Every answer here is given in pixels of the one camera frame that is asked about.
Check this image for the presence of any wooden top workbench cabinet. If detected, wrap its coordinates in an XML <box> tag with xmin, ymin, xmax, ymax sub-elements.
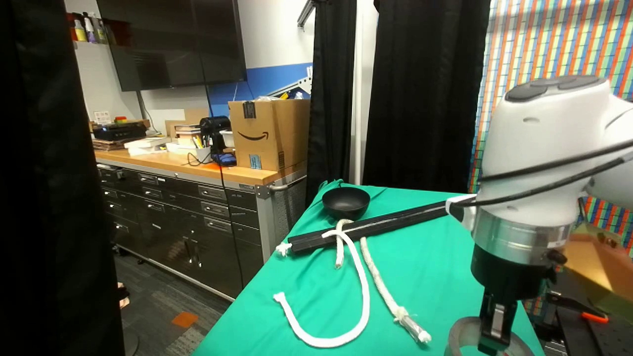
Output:
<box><xmin>95</xmin><ymin>151</ymin><xmax>307</xmax><ymax>301</ymax></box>

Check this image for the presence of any gray tape roll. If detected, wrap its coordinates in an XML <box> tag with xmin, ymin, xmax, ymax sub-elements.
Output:
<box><xmin>443</xmin><ymin>317</ymin><xmax>534</xmax><ymax>356</ymax></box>

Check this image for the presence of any wall television screen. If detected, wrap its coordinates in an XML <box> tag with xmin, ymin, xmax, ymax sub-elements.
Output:
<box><xmin>97</xmin><ymin>0</ymin><xmax>245</xmax><ymax>91</ymax></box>

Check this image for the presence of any cardboard box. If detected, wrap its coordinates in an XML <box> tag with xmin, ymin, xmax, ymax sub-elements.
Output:
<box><xmin>229</xmin><ymin>99</ymin><xmax>310</xmax><ymax>174</ymax></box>

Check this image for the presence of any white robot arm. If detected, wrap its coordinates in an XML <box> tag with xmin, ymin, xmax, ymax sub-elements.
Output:
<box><xmin>471</xmin><ymin>75</ymin><xmax>633</xmax><ymax>327</ymax></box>

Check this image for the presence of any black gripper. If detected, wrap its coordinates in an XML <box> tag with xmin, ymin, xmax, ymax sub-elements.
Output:
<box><xmin>471</xmin><ymin>248</ymin><xmax>554</xmax><ymax>325</ymax></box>

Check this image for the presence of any white braided rope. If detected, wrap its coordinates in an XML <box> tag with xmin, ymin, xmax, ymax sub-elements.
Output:
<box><xmin>271</xmin><ymin>218</ymin><xmax>433</xmax><ymax>350</ymax></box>

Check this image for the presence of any black bowl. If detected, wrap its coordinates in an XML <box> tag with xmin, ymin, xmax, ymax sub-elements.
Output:
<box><xmin>322</xmin><ymin>186</ymin><xmax>370</xmax><ymax>220</ymax></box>

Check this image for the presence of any black curtain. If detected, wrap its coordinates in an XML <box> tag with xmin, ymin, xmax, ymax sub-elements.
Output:
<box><xmin>364</xmin><ymin>0</ymin><xmax>490</xmax><ymax>192</ymax></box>

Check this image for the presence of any long black bar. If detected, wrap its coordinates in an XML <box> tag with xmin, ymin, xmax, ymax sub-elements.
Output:
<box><xmin>275</xmin><ymin>194</ymin><xmax>475</xmax><ymax>255</ymax></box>

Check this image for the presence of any green table cloth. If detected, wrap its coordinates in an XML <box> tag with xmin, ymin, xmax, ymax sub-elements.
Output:
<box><xmin>192</xmin><ymin>178</ymin><xmax>548</xmax><ymax>356</ymax></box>

